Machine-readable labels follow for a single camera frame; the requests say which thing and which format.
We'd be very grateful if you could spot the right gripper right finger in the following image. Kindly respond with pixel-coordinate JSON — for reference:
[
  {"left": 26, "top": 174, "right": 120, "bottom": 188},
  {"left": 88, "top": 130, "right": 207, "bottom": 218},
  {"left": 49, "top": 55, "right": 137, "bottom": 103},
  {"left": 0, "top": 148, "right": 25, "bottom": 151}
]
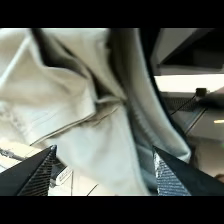
[{"left": 152, "top": 145, "right": 224, "bottom": 197}]

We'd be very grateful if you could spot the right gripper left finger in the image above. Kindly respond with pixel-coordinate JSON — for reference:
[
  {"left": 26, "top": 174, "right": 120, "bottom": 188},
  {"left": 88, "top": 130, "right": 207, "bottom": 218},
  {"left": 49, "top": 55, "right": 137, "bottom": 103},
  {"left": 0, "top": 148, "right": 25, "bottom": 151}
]
[{"left": 0, "top": 144, "right": 58, "bottom": 197}]

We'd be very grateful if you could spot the cream shirt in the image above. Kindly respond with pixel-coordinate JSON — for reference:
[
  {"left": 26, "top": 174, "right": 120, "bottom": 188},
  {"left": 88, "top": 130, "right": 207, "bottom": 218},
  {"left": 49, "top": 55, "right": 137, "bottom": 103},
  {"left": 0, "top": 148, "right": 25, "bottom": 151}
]
[{"left": 0, "top": 27, "right": 193, "bottom": 197}]

